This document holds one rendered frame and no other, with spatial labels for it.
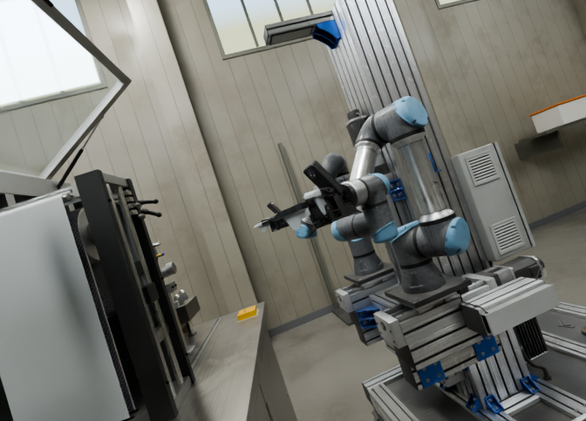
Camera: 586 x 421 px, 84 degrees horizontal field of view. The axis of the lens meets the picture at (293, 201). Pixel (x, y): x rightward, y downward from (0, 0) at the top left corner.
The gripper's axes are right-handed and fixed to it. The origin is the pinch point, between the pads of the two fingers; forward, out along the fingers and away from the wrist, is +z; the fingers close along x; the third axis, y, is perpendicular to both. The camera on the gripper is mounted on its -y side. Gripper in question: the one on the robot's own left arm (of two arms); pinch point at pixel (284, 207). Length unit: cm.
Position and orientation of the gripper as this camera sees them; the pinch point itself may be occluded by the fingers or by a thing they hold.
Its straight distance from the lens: 75.1
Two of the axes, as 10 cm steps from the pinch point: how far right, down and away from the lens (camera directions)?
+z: -7.7, 2.4, -6.0
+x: -5.0, 3.5, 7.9
